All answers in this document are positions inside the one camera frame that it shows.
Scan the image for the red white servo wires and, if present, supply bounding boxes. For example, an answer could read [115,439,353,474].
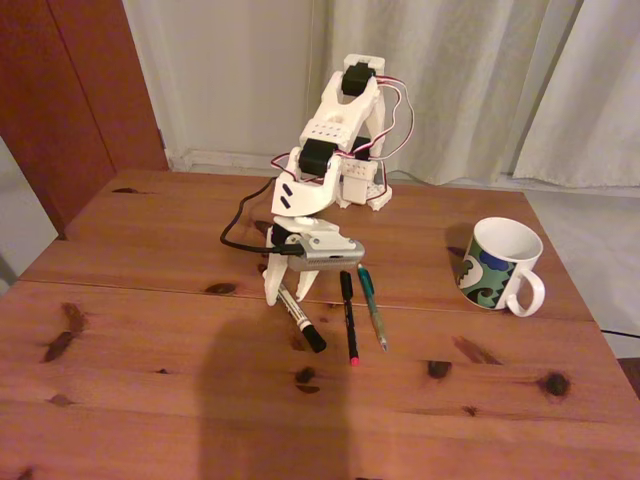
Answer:
[272,73,418,174]

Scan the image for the black pen with red end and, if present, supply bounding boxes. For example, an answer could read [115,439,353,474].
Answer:
[338,270,362,368]

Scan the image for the white mug with green pattern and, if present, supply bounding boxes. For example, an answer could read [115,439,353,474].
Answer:
[455,216,546,319]

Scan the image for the white marker with black cap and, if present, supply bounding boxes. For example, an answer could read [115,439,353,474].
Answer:
[275,283,329,355]

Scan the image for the black camera cable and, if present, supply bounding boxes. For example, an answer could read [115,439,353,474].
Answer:
[219,177,301,257]

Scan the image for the teal transparent pen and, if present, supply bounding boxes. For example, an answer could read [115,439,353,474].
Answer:
[356,264,391,354]

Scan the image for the cream white curtain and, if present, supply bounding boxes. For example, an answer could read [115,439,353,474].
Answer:
[302,0,584,187]
[512,0,640,189]

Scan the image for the silver camera box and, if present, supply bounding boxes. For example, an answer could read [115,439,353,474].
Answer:
[285,238,366,274]

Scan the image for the brown wooden door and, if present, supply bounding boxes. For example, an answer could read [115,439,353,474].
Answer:
[0,0,169,241]

